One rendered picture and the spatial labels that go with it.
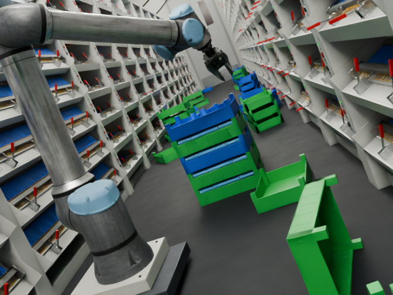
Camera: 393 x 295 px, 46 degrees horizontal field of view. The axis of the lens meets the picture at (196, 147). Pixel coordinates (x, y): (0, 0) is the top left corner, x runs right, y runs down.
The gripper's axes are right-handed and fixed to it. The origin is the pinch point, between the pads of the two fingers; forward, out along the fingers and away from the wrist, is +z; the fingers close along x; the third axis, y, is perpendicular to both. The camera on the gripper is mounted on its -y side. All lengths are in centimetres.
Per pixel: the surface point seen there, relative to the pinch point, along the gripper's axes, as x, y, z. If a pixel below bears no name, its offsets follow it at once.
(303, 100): 27, -37, 67
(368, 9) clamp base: 29, 92, -48
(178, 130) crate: -30.6, 3.9, 5.0
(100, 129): -81, -85, 27
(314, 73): 28.5, 16.8, 14.7
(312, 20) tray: 29, 52, -28
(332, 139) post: 21, 16, 52
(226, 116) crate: -10.6, 10.7, 9.7
